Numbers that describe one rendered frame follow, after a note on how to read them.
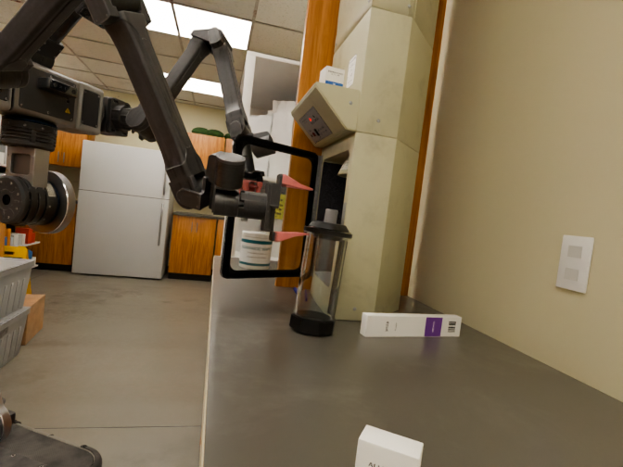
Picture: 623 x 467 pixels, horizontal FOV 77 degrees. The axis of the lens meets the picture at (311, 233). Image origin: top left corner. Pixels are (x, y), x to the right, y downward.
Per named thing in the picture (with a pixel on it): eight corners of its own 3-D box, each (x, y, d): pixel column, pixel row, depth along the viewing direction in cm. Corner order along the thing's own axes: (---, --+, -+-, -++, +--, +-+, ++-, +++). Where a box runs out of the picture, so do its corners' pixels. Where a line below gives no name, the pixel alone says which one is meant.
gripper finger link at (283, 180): (317, 178, 82) (273, 171, 80) (313, 212, 82) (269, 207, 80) (310, 181, 89) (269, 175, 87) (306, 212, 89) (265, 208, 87)
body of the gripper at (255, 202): (278, 183, 80) (241, 178, 79) (273, 232, 81) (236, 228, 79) (273, 184, 87) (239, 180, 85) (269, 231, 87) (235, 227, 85)
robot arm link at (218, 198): (209, 207, 84) (207, 219, 79) (211, 176, 81) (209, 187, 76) (241, 210, 86) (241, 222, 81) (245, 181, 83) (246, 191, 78)
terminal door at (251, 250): (304, 276, 128) (319, 153, 126) (220, 279, 107) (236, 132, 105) (302, 276, 128) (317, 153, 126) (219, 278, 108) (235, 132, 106)
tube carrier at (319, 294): (337, 321, 92) (353, 233, 92) (334, 334, 82) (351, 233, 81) (293, 312, 94) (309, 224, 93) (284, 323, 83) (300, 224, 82)
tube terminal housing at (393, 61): (375, 296, 136) (403, 70, 132) (422, 324, 104) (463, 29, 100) (304, 291, 130) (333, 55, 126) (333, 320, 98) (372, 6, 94)
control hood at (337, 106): (322, 148, 127) (325, 117, 127) (356, 131, 96) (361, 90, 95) (286, 143, 125) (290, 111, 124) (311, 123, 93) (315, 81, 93)
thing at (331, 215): (348, 241, 91) (353, 213, 91) (346, 243, 82) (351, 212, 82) (310, 234, 92) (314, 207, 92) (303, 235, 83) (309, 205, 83)
